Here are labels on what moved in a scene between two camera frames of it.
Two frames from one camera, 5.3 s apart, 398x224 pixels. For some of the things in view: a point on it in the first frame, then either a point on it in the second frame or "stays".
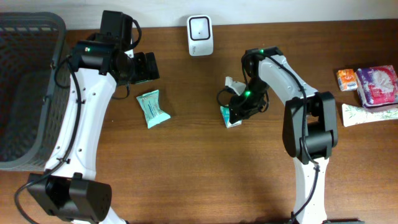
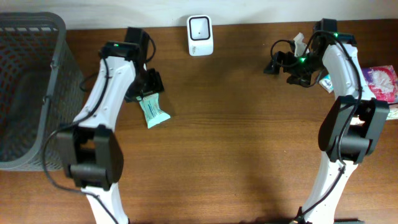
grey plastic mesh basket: [33, 109] stays
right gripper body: [251, 99] to [301, 68]
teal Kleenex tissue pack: [226, 113] to [326, 82]
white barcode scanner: [200, 35] stays
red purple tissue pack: [378, 86] stays
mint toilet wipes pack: [150, 103] stays
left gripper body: [138, 68] to [147, 80]
